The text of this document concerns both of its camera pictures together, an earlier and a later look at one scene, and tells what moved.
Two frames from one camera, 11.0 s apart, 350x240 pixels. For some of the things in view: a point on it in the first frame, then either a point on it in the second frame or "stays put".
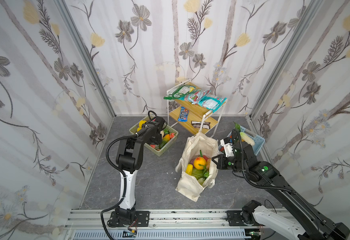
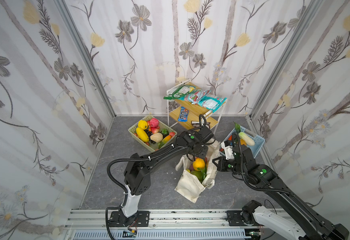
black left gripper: x=160 y=125 to x=201 y=149
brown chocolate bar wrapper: x=197 y=124 stays put
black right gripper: x=221 y=161 stays put
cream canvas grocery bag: x=196 y=142 stays put
